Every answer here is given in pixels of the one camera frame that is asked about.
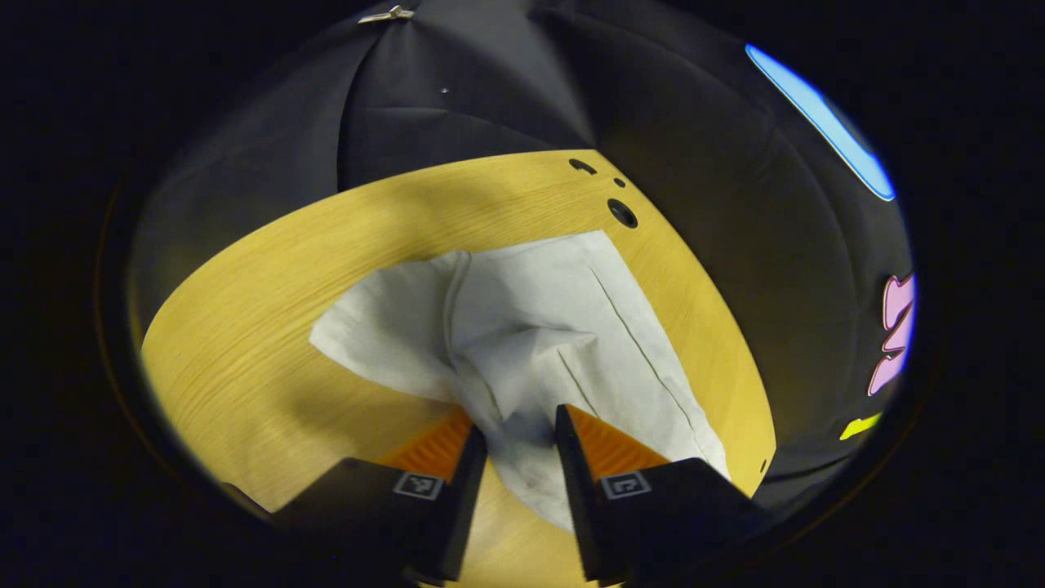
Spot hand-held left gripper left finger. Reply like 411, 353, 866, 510
273, 407, 489, 585

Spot white jeans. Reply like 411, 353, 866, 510
309, 229, 730, 533

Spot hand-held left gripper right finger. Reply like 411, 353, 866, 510
554, 403, 771, 586

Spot black backdrop cloth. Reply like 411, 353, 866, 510
129, 0, 917, 511

